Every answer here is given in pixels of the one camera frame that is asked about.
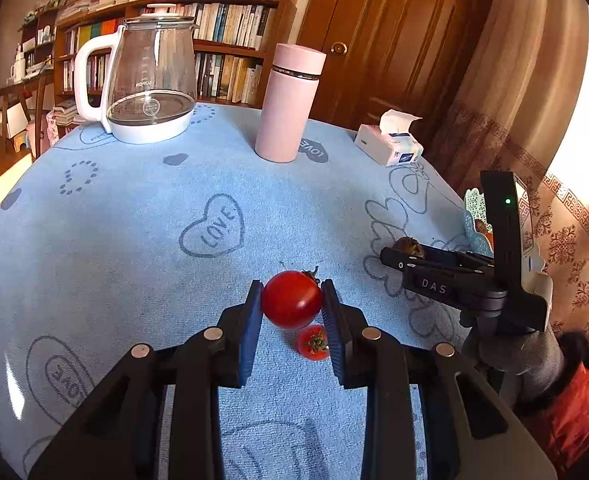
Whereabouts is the light blue lattice basket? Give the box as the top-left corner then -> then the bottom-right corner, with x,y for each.
462,186 -> 495,257

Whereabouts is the white tissue pack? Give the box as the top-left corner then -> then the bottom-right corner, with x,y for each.
355,109 -> 424,167

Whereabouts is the row of mixed-spined books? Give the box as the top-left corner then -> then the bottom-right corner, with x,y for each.
194,52 -> 264,106

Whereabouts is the red cherry tomato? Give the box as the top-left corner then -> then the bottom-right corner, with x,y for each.
297,325 -> 331,362
261,270 -> 324,330

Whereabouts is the row of colourful books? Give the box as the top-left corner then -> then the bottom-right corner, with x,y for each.
64,19 -> 125,56

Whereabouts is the brown wooden door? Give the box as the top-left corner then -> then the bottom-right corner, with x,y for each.
297,0 -> 505,146

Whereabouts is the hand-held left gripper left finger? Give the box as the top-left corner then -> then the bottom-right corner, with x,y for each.
28,280 -> 264,480

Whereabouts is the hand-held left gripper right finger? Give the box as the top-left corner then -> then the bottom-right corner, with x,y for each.
321,279 -> 558,480

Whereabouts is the stack of magazines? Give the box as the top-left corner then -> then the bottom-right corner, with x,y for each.
52,97 -> 92,126

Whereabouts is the blue printed tablecloth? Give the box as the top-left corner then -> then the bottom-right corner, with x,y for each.
0,102 -> 540,480

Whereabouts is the pink plastic stool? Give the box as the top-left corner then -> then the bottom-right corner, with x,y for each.
26,112 -> 60,158

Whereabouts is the row of pale-spined books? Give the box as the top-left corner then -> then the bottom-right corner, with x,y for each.
177,2 -> 278,52

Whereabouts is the glass kettle with white handle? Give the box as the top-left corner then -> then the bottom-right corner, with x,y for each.
74,4 -> 198,145

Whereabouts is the brown patterned curtain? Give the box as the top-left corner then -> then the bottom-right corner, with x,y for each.
427,0 -> 589,411

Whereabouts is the pink insulated bottle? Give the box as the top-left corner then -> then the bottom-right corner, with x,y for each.
254,43 -> 327,164

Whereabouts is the wooden bookshelf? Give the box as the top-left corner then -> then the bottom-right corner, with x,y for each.
54,0 -> 298,126

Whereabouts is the wooden side table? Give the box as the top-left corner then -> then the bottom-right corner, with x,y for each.
0,72 -> 55,156

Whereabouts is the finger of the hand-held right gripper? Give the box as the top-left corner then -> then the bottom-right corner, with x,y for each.
379,247 -> 496,287
426,248 -> 494,271

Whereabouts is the white jug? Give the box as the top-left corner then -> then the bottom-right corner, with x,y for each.
10,45 -> 26,83

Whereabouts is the person's right hand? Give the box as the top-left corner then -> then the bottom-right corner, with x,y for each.
462,310 -> 568,406

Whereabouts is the dark wooden shelf unit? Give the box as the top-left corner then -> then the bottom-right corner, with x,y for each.
17,7 -> 58,86

